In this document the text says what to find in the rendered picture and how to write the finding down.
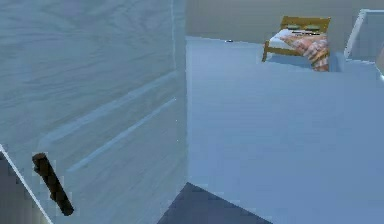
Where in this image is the wooden bed with patterned blanket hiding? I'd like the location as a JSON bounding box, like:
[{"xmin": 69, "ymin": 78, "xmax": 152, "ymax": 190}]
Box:
[{"xmin": 261, "ymin": 15, "xmax": 332, "ymax": 73}]

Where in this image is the pale blue room door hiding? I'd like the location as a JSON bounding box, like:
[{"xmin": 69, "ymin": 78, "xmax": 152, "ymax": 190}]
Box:
[{"xmin": 0, "ymin": 0, "xmax": 188, "ymax": 224}]

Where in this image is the dark brown door handle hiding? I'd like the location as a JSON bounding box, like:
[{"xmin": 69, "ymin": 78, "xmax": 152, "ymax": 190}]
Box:
[{"xmin": 31, "ymin": 152, "xmax": 75, "ymax": 217}]

